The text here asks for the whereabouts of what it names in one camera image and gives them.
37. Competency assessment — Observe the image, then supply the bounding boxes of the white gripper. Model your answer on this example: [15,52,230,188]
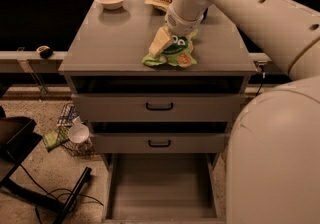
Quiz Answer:
[149,0,211,57]

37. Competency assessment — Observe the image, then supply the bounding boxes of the green rice chip bag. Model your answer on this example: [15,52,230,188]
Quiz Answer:
[142,30,198,68]

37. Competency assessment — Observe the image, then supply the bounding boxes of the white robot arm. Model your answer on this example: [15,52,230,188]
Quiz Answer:
[165,0,320,224]

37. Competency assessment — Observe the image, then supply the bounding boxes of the top drawer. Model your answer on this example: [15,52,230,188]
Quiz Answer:
[72,76,245,122]

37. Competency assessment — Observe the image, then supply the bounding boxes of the grey drawer cabinet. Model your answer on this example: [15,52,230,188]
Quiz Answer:
[58,0,258,224]

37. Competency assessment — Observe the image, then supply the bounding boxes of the middle drawer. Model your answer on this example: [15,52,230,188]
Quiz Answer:
[91,122,228,153]

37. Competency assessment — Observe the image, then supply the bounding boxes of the green bag on floor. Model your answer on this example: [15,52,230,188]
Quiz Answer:
[42,126,69,152]

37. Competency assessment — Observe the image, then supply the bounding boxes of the open bottom drawer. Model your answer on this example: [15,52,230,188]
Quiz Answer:
[102,153,226,224]

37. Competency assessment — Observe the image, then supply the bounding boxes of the small round black device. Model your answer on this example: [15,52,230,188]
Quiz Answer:
[36,46,53,59]

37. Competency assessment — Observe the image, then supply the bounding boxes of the white cup on floor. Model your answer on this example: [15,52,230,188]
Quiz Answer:
[68,124,89,144]

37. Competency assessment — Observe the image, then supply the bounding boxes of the black power adapter cable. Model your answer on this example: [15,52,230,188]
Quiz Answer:
[255,61,269,97]

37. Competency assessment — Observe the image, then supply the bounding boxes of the wire basket on floor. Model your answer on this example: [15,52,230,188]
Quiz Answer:
[57,103,95,157]

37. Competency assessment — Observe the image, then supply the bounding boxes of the black cable on floor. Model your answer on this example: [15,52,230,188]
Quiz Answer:
[19,163,105,224]

